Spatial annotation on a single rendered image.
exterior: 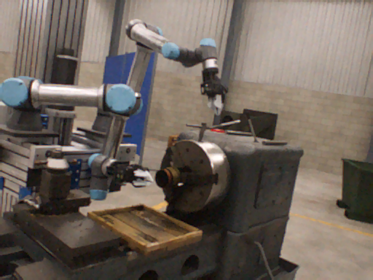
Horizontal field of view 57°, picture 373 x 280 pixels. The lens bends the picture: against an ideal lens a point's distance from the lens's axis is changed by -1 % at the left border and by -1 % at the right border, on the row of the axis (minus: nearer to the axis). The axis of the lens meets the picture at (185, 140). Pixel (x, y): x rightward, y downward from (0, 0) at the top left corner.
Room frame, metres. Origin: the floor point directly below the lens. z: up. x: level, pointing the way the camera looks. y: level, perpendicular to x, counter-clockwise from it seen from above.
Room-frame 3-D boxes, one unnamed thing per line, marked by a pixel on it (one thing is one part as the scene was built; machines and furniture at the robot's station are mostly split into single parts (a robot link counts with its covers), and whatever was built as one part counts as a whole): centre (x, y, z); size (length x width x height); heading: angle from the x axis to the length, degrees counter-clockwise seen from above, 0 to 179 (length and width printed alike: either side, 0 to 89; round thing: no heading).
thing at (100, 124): (1.96, 0.46, 1.21); 0.15 x 0.15 x 0.10
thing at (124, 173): (1.35, 0.22, 1.08); 0.12 x 0.09 x 0.08; 49
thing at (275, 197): (1.83, -0.30, 1.06); 0.59 x 0.48 x 0.39; 139
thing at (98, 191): (1.48, 0.34, 0.98); 0.11 x 0.08 x 0.11; 8
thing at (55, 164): (1.10, 0.40, 1.13); 0.08 x 0.08 x 0.03
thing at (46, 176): (1.10, 0.40, 1.07); 0.07 x 0.07 x 0.10; 49
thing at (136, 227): (1.32, 0.11, 0.89); 0.36 x 0.30 x 0.04; 49
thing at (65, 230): (1.06, 0.36, 0.95); 0.43 x 0.17 x 0.05; 49
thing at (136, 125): (8.24, 1.69, 1.18); 4.12 x 0.80 x 2.35; 27
